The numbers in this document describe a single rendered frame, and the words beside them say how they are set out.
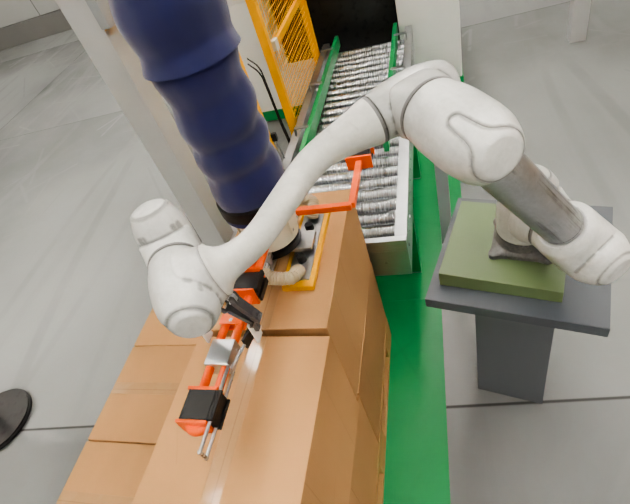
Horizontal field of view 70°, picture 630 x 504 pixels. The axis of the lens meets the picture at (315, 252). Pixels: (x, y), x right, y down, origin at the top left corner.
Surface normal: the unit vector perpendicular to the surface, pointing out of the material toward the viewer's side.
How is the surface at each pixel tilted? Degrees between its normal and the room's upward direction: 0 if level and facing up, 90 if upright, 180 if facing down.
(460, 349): 0
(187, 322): 92
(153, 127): 90
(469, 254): 2
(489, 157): 88
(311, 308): 0
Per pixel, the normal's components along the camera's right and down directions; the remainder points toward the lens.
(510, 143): 0.27, 0.61
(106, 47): -0.15, 0.72
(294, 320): -0.26, -0.69
